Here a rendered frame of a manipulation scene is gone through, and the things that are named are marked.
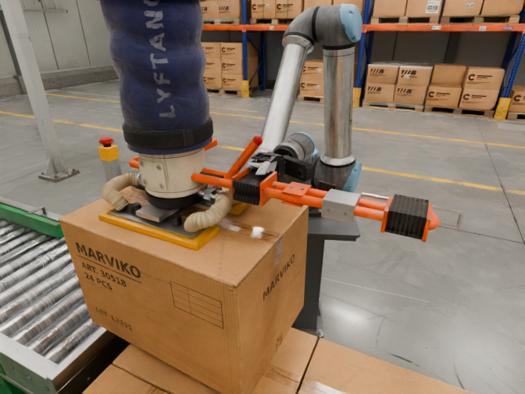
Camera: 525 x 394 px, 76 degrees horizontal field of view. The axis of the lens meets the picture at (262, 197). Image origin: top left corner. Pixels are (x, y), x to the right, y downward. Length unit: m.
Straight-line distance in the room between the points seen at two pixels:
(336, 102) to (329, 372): 0.94
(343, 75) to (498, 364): 1.67
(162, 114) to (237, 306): 0.45
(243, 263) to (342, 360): 0.63
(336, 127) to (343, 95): 0.13
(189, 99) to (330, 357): 0.94
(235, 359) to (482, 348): 1.67
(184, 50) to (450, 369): 1.90
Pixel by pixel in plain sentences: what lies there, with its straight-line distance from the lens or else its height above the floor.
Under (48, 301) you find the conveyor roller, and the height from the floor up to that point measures 0.54.
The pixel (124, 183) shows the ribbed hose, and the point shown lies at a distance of 1.06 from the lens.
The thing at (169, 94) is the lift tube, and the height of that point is 1.41.
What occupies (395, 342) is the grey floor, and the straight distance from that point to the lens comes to 2.15.
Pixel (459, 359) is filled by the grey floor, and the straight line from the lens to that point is 2.21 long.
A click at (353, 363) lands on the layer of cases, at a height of 0.54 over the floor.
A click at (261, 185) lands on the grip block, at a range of 0.77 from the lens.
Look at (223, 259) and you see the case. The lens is 0.79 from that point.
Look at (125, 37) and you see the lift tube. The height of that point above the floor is 1.53.
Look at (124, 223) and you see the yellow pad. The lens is 0.97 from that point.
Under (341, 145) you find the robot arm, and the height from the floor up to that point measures 1.12.
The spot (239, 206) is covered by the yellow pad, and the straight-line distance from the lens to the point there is 0.97.
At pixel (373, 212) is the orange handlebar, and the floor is 1.21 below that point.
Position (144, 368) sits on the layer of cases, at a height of 0.54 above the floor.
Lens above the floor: 1.55
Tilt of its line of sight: 27 degrees down
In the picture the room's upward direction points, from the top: straight up
